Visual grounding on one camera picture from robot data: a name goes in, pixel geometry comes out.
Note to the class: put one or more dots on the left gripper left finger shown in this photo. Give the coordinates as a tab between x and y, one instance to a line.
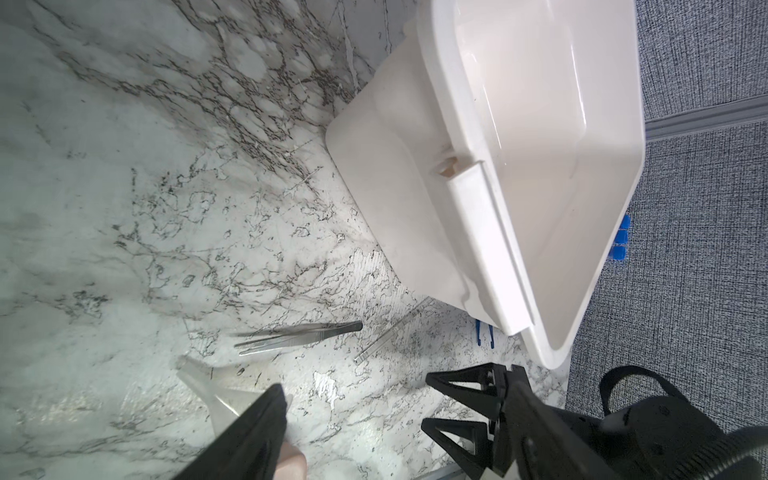
250	447

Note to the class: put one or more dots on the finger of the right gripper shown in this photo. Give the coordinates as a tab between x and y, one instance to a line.
481	388
466	442

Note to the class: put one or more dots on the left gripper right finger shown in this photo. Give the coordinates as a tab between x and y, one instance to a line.
542	444

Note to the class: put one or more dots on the blue plastic tweezers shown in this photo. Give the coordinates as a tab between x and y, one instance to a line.
484	334

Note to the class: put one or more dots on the clear glass stirring rod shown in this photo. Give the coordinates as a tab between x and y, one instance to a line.
385	338

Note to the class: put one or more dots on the metal tweezers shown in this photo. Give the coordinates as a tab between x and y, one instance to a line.
295	336

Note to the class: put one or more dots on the white plastic storage bin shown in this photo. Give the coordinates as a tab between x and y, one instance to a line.
494	154

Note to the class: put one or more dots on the blue-capped test tube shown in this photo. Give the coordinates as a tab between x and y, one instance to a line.
618	250

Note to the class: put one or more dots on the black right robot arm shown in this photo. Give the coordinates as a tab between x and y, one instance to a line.
648	430

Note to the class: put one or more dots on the pink rectangular case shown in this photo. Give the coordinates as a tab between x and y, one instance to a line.
291	465

